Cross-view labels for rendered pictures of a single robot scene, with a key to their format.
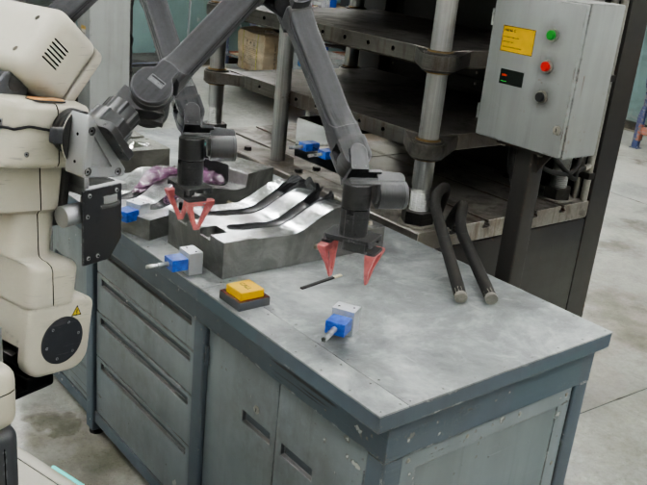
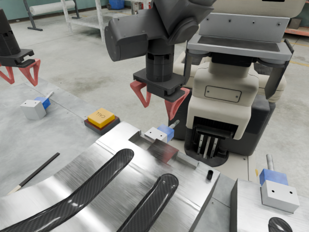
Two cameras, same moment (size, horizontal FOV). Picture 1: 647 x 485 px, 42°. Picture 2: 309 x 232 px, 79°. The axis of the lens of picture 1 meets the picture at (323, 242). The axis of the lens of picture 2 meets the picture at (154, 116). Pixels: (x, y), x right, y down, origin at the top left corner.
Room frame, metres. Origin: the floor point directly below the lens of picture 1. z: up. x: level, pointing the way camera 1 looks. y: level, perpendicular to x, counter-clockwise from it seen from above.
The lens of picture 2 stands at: (2.15, 0.22, 1.20)
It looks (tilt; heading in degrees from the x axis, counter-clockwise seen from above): 38 degrees down; 167
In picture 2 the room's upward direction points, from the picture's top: straight up
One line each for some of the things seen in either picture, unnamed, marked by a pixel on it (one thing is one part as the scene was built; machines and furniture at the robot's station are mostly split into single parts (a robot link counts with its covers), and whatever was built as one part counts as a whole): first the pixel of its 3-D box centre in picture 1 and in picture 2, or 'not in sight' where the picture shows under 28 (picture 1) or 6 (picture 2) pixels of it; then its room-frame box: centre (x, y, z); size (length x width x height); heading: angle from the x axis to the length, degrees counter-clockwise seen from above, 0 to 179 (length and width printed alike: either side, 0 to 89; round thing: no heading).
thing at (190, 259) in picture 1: (172, 263); (166, 131); (1.77, 0.34, 0.83); 0.13 x 0.05 x 0.05; 128
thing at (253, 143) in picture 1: (376, 168); not in sight; (3.05, -0.17, 0.76); 1.30 x 0.84 x 0.07; 40
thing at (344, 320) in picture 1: (336, 327); (42, 101); (1.52, -0.04, 0.83); 0.13 x 0.05 x 0.05; 159
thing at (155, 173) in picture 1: (183, 175); not in sight; (2.24, 0.41, 0.90); 0.26 x 0.18 x 0.08; 147
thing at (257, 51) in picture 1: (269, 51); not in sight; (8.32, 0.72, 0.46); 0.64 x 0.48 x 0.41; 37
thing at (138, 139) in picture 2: (213, 237); (142, 144); (1.84, 0.26, 0.87); 0.05 x 0.05 x 0.04; 40
